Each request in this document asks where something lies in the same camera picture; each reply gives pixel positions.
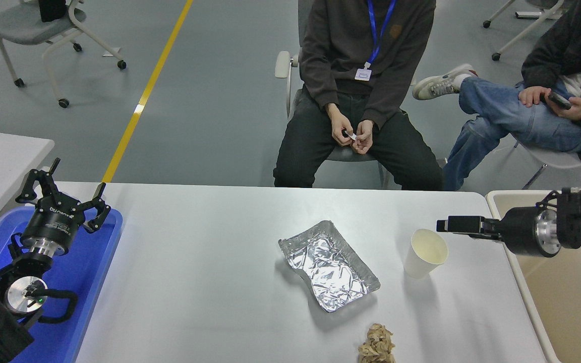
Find black item on chair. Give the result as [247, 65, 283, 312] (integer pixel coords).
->
[37, 0, 67, 23]

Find person with blue lanyard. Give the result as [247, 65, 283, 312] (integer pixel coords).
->
[273, 0, 445, 191]

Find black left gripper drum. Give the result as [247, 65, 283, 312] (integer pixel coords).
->
[21, 196, 86, 244]

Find person's left hand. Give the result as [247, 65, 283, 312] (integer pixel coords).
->
[548, 96, 581, 122]
[352, 119, 375, 155]

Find large pale plastic bin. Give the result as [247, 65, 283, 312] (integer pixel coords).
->
[486, 190, 581, 363]

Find blue plastic tray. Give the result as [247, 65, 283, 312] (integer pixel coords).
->
[0, 206, 123, 363]

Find silver foil tray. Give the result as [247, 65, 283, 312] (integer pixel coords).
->
[278, 220, 381, 313]

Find person with crossed legs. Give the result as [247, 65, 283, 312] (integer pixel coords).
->
[412, 0, 581, 191]

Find person's right hand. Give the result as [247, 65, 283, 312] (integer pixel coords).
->
[327, 103, 357, 148]
[518, 86, 552, 107]

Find white paper cup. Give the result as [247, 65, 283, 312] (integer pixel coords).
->
[403, 228, 449, 279]

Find crumpled tan paper ball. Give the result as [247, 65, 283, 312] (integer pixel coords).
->
[358, 323, 396, 363]

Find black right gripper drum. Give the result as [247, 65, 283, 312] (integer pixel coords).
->
[498, 207, 542, 258]

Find grey wheeled chair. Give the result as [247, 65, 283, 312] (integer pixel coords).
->
[0, 0, 128, 108]

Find white seat chair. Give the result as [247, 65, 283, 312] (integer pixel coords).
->
[512, 139, 581, 190]

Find blue lanyard with badge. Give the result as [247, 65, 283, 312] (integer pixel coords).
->
[355, 0, 397, 82]

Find grey chair with white armrest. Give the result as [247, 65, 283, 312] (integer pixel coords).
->
[274, 0, 397, 190]

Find black phone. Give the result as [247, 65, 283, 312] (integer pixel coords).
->
[547, 92, 572, 110]

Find white chair legs with wheels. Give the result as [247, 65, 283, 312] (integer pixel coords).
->
[482, 0, 568, 62]

